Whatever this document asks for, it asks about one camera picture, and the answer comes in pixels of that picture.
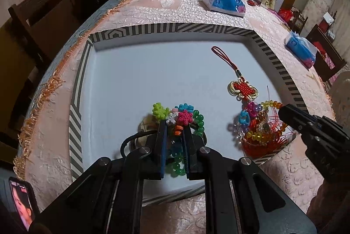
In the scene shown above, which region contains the red chinese knot tassel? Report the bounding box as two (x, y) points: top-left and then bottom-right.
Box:
(211, 46), (292, 159)

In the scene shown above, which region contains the green bead bracelet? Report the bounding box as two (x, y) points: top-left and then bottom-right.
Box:
(166, 109), (206, 178)

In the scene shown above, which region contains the white pendant black cord necklace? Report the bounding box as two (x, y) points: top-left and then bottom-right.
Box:
(119, 113), (208, 161)

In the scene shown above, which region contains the colourful flower bead bracelet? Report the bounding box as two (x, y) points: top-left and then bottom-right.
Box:
(152, 101), (195, 138)

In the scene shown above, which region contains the green gem rhinestone pendant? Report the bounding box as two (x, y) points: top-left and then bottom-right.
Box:
(255, 110), (270, 133)

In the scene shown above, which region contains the person's right hand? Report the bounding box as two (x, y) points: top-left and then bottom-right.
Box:
(307, 180), (350, 233)

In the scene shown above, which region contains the white ornate upholstered chair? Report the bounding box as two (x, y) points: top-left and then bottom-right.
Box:
(329, 71), (350, 127)

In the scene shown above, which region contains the dark wooden chair right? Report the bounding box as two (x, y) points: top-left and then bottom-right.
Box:
(306, 24), (347, 82)

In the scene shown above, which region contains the dark wooden chair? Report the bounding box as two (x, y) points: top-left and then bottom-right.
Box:
(1, 0), (80, 166)
(306, 24), (347, 82)

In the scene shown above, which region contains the pink embossed tablecloth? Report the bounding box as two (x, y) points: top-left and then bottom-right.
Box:
(29, 23), (316, 233)

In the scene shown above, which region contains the blue tissue pack far right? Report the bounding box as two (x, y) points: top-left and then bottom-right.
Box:
(284, 31), (318, 69)

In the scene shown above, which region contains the striped black white tray box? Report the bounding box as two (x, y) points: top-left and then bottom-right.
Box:
(68, 21), (311, 207)

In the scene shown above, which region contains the dark wooden chair left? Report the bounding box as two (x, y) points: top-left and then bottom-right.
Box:
(1, 0), (80, 166)

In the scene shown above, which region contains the smartphone on mount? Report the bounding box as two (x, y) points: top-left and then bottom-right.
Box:
(9, 177), (40, 231)

